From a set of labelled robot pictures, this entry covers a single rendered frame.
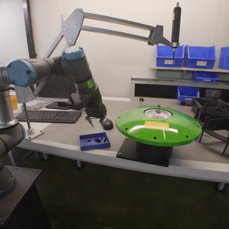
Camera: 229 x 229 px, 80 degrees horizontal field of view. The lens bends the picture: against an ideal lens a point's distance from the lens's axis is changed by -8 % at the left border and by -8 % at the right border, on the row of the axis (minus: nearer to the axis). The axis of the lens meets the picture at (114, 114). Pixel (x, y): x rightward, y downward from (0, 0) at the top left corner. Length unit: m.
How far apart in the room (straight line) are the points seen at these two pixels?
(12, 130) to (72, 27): 0.47
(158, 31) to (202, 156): 0.58
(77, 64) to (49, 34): 1.39
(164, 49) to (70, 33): 0.90
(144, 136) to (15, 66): 0.37
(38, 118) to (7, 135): 0.41
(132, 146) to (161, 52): 0.96
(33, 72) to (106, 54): 1.17
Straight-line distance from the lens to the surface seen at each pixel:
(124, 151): 0.62
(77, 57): 0.43
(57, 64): 0.46
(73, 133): 0.80
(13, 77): 0.39
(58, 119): 0.96
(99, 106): 0.53
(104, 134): 0.74
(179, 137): 0.46
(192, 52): 1.44
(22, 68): 0.37
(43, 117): 1.03
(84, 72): 0.45
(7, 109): 0.62
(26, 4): 1.99
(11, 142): 0.65
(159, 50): 1.41
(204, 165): 0.64
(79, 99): 0.46
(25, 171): 0.73
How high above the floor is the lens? 1.28
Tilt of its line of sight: 21 degrees down
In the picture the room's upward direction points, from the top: straight up
